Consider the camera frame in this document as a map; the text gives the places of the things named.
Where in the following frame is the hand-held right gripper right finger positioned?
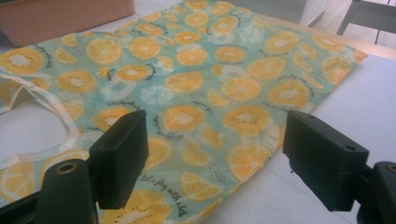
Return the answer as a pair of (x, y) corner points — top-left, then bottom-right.
(282, 110), (370, 213)

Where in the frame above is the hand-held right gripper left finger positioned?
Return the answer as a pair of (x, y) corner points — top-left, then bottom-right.
(88, 109), (149, 210)

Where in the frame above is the orange slice print tote bag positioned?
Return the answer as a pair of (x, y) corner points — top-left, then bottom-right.
(0, 0), (368, 224)

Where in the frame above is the orange plastic basket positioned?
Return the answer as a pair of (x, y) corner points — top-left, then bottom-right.
(0, 0), (135, 48)

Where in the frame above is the white desk frame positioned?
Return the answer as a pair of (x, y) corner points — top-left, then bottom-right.
(335, 0), (396, 45)

